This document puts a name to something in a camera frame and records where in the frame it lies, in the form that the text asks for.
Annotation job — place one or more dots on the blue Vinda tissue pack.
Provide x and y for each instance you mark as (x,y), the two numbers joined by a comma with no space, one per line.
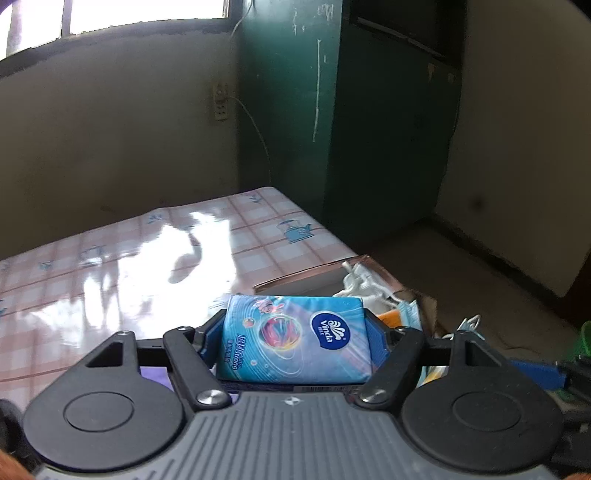
(294,340)

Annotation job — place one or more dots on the green door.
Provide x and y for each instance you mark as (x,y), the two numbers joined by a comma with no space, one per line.
(349,108)

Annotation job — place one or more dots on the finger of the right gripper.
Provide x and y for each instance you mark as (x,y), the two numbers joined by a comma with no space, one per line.
(571,376)

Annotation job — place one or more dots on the brown cardboard box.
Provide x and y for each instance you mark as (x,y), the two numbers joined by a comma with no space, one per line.
(325,280)

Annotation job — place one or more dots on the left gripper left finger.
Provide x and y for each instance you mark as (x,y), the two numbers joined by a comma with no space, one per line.
(192,354)

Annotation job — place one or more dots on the dark framed window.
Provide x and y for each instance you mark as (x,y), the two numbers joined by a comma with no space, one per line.
(34,31)

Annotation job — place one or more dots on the pink plaid teapot tablecloth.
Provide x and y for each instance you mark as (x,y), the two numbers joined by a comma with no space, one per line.
(169,267)

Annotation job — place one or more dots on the purple facial tissue pack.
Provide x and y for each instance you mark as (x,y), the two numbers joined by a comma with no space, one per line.
(157,378)

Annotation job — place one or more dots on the white cloth in box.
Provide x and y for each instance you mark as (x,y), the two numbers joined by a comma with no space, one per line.
(360,282)

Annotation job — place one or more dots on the beige wall power outlet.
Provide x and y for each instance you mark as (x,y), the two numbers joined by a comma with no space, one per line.
(220,101)

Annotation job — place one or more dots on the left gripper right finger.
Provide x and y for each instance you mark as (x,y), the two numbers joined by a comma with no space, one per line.
(399,357)

